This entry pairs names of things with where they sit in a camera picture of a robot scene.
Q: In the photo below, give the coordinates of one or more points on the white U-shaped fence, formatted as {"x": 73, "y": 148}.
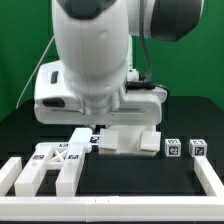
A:
{"x": 209, "y": 207}

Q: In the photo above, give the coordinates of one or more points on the white tagged cube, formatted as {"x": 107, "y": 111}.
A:
{"x": 172, "y": 147}
{"x": 197, "y": 147}

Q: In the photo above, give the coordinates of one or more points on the white chair back frame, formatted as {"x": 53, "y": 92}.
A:
{"x": 66, "y": 158}

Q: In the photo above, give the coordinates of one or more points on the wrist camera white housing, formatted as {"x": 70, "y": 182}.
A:
{"x": 51, "y": 92}

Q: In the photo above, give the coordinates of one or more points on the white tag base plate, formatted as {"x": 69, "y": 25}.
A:
{"x": 84, "y": 135}

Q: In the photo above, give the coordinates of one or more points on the white chair seat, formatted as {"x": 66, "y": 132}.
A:
{"x": 129, "y": 141}

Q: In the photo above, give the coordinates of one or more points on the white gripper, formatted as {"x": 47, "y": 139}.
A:
{"x": 137, "y": 103}

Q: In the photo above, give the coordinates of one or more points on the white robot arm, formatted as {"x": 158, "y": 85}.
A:
{"x": 91, "y": 82}

